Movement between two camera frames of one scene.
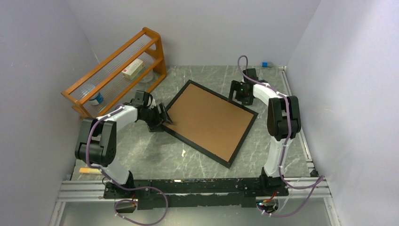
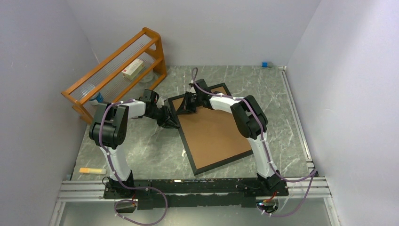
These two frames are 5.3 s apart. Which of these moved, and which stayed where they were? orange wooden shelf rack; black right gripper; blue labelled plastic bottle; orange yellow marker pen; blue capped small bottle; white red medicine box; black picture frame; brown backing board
Moved: black right gripper; brown backing board; black picture frame
Stayed: orange wooden shelf rack; blue labelled plastic bottle; orange yellow marker pen; white red medicine box; blue capped small bottle
